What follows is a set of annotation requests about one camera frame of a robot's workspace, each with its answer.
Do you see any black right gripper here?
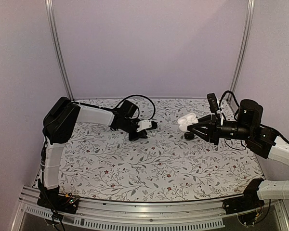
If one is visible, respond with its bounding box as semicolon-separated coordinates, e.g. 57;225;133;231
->
188;114;252;145

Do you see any black earbuds charging case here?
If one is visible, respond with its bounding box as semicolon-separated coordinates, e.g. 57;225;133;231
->
184;132;195;140

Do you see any white earbuds charging case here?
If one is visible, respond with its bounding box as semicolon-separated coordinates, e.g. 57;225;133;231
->
177;113;198;132

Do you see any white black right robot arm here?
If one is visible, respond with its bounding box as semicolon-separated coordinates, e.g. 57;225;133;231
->
186;99;289;210

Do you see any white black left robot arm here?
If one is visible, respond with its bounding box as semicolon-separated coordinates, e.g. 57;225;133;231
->
38;97;157;209

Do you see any floral patterned table mat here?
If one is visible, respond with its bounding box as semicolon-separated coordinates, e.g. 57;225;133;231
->
58;97;263;202

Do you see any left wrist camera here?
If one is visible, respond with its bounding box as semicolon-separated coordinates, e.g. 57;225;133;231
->
136;120;158;132

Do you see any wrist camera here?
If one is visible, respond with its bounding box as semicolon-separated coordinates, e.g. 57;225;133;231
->
207;93;226;126
136;120;158;132

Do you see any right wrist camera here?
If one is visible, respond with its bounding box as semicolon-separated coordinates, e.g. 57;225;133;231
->
207;93;226;126

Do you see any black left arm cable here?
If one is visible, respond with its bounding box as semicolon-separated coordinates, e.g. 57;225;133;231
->
115;95;157;121

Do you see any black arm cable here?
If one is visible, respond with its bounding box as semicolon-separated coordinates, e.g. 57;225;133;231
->
115;95;157;121
219;90;241;114

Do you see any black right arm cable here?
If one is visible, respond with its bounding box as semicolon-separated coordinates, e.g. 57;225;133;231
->
219;90;241;114

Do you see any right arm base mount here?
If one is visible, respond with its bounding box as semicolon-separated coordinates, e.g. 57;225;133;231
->
222;179;265;215

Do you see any front aluminium frame rail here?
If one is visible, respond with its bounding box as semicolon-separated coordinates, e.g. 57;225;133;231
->
11;186;289;231

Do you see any right aluminium corner post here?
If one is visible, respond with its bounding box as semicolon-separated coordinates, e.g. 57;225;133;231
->
230;0;255;93

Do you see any aluminium corner post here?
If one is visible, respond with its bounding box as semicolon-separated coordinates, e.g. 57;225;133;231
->
45;0;74;100
230;0;255;93

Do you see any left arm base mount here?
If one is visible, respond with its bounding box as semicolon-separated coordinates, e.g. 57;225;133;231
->
37;185;79;214

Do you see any left aluminium corner post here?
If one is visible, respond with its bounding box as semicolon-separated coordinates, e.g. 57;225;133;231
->
45;0;74;100

